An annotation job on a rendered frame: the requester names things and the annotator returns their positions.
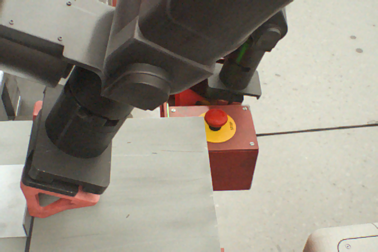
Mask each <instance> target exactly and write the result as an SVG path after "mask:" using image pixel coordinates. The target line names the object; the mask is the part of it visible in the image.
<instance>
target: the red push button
mask: <svg viewBox="0 0 378 252"><path fill-rule="evenodd" d="M204 119H205V121H206V123H207V124H208V125H209V129H210V130H212V131H219V130H220V129H221V128H222V126H223V125H225V124H226V122H227V120H228V118H227V114H226V113H225V112H224V111H223V110H220V109H218V108H213V109H211V110H209V111H207V112H206V114H205V117H204Z"/></svg>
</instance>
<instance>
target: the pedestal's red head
mask: <svg viewBox="0 0 378 252"><path fill-rule="evenodd" d="M206 83H207V79H205V80H203V81H202V82H200V83H197V84H195V85H193V86H192V87H190V88H188V89H186V90H184V91H182V92H181V93H177V94H173V95H169V99H168V100H167V102H165V103H164V104H162V105H160V118H167V117H168V113H169V117H191V116H200V115H201V114H203V113H206V112H207V111H209V110H211V109H213V108H218V109H220V110H223V111H224V112H225V113H226V114H227V115H228V116H229V117H231V118H232V120H233V121H234V122H235V124H236V132H235V134H234V135H233V136H232V137H231V138H230V139H228V140H226V141H224V142H209V141H207V146H208V155H209V164H210V172H211V182H212V186H213V191H242V190H250V189H251V184H252V181H253V176H254V171H255V166H256V163H257V158H258V152H259V146H258V141H257V135H256V132H255V127H254V122H253V116H252V113H251V107H250V105H215V104H216V101H217V99H215V98H209V97H207V96H206ZM203 100H204V101H208V102H209V103H210V104H211V105H210V106H195V102H196V101H203ZM167 104H168V112H167Z"/></svg>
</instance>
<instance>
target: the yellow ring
mask: <svg viewBox="0 0 378 252"><path fill-rule="evenodd" d="M205 114H206V113H203V114H201V115H200V116H203V117H205ZM227 118H228V120H227V122H226V124H225V125H223V126H222V128H221V129H220V130H219V131H212V130H210V129H209V125H208V124H207V123H206V121H205V119H204V123H205V131H206V140H207V141H209V142H224V141H226V140H228V139H230V138H231V137H232V136H233V135H234V134H235V132H236V124H235V122H234V121H233V120H232V118H231V117H229V116H228V115H227Z"/></svg>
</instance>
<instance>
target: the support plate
mask: <svg viewBox="0 0 378 252"><path fill-rule="evenodd" d="M32 124H33V121H32V120H31V121H0V165H25V159H26V153H27V150H28V147H29V141H30V134H31V130H32ZM38 197H39V206H41V207H45V206H47V205H48V204H51V203H53V202H55V201H57V200H59V199H60V198H62V197H59V196H55V195H50V194H46V193H42V192H39V193H38ZM26 239H27V237H13V238H0V252H24V251H25V247H26ZM29 252H221V247H220V242H219V233H218V223H217V215H216V209H215V200H214V196H213V186H212V178H211V172H210V164H209V155H208V146H207V140H206V131H205V123H204V117H203V116H191V117H168V118H127V119H126V120H125V122H124V123H123V125H122V126H121V128H120V129H119V131H118V132H117V134H116V135H115V136H114V138H113V139H112V150H111V174H110V185H109V187H108V188H107V189H106V190H105V191H104V192H103V193H102V194H101V195H100V199H99V201H98V202H97V203H96V204H95V205H94V206H89V207H83V208H74V209H66V210H64V211H61V212H59V213H56V214H53V215H50V216H48V217H46V218H38V217H34V223H33V231H32V237H31V240H30V249H29Z"/></svg>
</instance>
